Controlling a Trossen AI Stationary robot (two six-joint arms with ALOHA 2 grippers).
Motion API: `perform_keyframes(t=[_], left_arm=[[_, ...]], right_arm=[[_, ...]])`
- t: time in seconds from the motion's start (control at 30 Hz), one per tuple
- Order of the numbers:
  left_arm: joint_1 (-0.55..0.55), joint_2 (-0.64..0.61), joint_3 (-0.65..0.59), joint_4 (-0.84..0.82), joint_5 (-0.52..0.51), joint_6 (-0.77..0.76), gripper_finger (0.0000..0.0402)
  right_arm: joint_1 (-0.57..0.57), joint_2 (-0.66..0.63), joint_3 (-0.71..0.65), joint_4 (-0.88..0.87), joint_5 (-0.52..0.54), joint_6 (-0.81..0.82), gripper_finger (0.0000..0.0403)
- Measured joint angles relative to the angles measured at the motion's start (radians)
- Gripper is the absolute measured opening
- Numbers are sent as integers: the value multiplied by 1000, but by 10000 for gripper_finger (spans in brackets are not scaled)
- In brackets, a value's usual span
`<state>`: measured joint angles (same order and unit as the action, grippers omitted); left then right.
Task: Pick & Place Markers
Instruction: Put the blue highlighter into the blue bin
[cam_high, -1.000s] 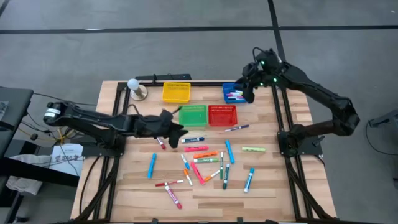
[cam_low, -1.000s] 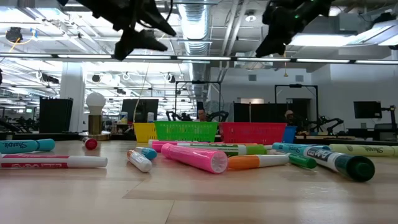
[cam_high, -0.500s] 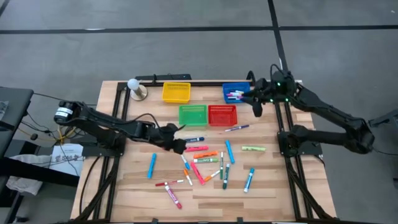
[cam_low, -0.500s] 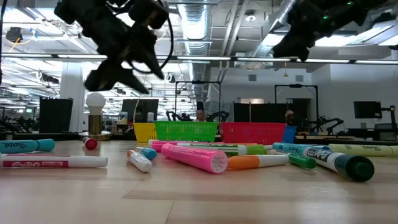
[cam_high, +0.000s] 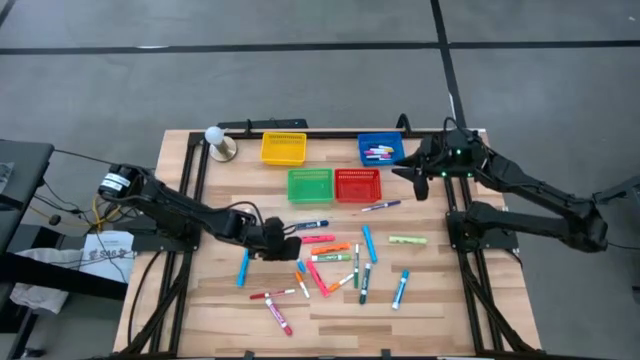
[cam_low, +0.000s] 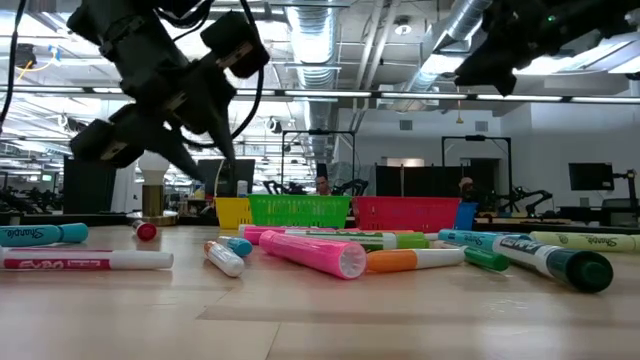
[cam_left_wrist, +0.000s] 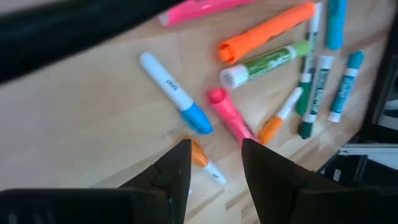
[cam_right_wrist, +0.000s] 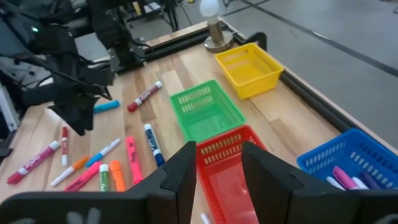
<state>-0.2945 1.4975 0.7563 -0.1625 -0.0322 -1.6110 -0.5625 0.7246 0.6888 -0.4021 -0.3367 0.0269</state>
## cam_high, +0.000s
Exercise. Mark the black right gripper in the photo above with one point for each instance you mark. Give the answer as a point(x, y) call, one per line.
point(427, 157)

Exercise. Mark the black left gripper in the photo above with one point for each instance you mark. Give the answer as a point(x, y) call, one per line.
point(280, 247)

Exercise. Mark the blue thin marker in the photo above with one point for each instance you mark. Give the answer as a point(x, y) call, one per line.
point(300, 265)

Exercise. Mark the dark capped thin marker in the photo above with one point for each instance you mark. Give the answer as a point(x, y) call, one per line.
point(380, 156)

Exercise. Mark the pink thin marker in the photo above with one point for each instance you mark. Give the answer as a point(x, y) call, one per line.
point(375, 152)

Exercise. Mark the long pink marker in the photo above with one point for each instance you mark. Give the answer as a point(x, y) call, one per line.
point(317, 278)

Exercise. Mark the pale green Sharpie highlighter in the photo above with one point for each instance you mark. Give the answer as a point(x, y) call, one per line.
point(408, 239)

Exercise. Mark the orange thin marker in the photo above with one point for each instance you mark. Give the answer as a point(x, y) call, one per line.
point(341, 282)
point(302, 285)

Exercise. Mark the green thin marker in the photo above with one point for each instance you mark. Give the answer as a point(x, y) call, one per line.
point(356, 267)

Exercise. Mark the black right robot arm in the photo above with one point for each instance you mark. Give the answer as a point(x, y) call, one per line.
point(525, 225)

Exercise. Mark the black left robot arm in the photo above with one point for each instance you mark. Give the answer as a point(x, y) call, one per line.
point(190, 215)

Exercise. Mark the pink highlighter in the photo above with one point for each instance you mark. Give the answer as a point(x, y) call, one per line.
point(318, 239)

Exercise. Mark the dark blue Expo marker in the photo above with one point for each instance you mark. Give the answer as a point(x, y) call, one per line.
point(312, 224)

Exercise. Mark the slim blue capped pen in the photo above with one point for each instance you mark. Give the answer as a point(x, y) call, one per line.
point(382, 205)

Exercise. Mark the cyan highlighter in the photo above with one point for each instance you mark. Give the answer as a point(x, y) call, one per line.
point(242, 270)
point(369, 243)

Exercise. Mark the red thin marker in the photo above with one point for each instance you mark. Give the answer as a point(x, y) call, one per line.
point(272, 294)

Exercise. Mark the orange highlighter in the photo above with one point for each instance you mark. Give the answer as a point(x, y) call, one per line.
point(330, 248)

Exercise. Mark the light green Expo marker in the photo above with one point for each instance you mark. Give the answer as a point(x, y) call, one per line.
point(330, 258)

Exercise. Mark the blue plastic basket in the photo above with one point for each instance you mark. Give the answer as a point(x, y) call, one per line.
point(380, 137)

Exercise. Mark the red plastic basket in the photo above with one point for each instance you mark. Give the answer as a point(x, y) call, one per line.
point(357, 186)

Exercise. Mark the black arched clamp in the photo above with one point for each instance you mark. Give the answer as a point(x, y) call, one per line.
point(399, 121)

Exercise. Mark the green plastic basket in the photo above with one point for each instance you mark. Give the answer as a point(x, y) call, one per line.
point(310, 186)

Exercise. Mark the magenta Expo marker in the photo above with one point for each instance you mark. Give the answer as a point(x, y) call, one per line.
point(278, 316)

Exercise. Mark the dark green Expo marker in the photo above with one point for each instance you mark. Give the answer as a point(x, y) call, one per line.
point(365, 285)

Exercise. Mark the yellow plastic basket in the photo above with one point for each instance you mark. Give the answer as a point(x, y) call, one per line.
point(283, 150)

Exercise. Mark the teal Expo marker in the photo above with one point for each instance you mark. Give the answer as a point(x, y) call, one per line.
point(400, 290)

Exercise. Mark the white bulb brass lamp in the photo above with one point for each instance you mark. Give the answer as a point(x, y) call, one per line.
point(222, 148)

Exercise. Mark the black power strip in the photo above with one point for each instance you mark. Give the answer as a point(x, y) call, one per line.
point(270, 123)

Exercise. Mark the white paper sheet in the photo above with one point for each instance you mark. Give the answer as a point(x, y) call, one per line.
point(107, 255)

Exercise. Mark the grey stand base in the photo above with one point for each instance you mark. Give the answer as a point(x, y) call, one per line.
point(625, 192)

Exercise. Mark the white cloth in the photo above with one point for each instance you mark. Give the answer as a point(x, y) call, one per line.
point(40, 300)

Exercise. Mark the black side table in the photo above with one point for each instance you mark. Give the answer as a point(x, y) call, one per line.
point(25, 160)

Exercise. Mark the small black edge bracket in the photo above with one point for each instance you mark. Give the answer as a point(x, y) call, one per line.
point(248, 354)
point(385, 354)

